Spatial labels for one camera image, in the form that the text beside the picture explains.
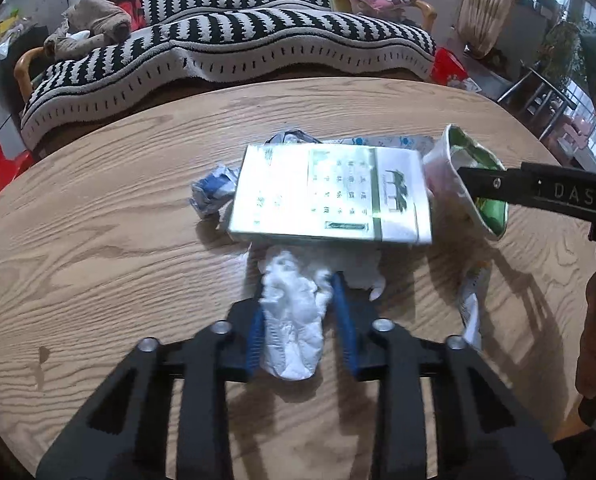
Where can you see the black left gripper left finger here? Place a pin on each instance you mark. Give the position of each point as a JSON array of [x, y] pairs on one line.
[[121, 431]]

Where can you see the silver pill blister pack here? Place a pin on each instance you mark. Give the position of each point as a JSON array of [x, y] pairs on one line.
[[421, 144]]

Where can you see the black white striped sofa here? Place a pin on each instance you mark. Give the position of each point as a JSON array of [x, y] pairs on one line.
[[220, 41]]

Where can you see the silver green cigarette carton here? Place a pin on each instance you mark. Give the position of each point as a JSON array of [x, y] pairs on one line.
[[319, 191]]

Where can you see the small crumpled blue wrapper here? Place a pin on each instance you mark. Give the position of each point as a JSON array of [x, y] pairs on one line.
[[212, 192]]

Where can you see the white barcode receipt strip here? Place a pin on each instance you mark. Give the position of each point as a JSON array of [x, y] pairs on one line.
[[471, 295]]

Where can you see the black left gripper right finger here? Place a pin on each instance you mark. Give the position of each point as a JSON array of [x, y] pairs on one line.
[[482, 431]]

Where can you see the white tissue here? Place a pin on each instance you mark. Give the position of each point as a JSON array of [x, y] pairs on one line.
[[296, 291]]

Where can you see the brown plush toy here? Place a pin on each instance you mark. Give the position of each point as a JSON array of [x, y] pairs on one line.
[[86, 26]]

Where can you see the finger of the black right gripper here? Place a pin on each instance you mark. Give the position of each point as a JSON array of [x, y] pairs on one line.
[[567, 191]]

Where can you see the paper noodle bowl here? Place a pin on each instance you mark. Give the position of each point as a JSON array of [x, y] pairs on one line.
[[452, 205]]

